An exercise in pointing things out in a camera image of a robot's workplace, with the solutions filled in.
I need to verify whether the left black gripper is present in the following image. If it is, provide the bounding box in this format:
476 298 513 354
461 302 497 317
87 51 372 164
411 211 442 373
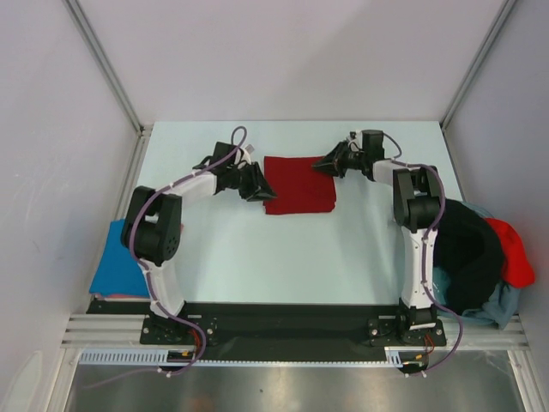
226 161 276 203

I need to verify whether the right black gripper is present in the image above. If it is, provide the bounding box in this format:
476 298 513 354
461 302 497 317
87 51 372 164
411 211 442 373
314 142 369 178

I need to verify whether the dark red t-shirt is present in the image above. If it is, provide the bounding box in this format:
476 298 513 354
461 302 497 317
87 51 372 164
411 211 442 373
263 156 336 215

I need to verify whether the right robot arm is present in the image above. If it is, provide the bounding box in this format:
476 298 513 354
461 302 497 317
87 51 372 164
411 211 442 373
312 130 445 346

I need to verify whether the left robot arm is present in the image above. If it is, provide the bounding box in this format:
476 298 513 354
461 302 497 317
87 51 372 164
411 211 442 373
121 142 276 343

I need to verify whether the black garment in bin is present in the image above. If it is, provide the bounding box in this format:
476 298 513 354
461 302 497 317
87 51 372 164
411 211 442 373
433 199 504 315

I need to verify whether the bright red garment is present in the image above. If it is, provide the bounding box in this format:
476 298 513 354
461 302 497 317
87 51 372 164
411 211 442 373
486 218 535 289

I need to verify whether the grey-blue garment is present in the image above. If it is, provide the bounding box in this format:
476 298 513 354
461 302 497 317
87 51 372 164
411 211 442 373
461 282 521 330

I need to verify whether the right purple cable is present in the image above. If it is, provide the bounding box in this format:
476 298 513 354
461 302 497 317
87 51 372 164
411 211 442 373
381 132 464 379

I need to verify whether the purple cable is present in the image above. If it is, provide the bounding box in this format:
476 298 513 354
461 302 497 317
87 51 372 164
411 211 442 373
381 132 464 379
81 125 250 389

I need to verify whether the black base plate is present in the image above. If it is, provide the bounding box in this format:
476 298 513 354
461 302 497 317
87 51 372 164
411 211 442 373
87 300 447 354

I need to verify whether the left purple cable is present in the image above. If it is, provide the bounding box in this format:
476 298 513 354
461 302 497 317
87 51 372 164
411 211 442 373
81 125 250 389

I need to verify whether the aluminium frame rail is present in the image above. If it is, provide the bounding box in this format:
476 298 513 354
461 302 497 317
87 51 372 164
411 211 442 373
61 314 529 351

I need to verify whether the right aluminium corner post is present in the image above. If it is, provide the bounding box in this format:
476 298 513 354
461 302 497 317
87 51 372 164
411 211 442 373
439 0 520 133

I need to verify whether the aluminium corner post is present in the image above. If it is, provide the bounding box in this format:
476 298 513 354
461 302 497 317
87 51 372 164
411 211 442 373
439 0 520 133
62 0 147 135

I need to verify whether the white slotted cable duct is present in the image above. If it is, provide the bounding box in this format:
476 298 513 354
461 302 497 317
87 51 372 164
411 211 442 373
79 347 428 368

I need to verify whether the left aluminium corner post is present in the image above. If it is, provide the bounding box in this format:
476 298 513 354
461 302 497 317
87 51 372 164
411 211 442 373
62 0 147 135

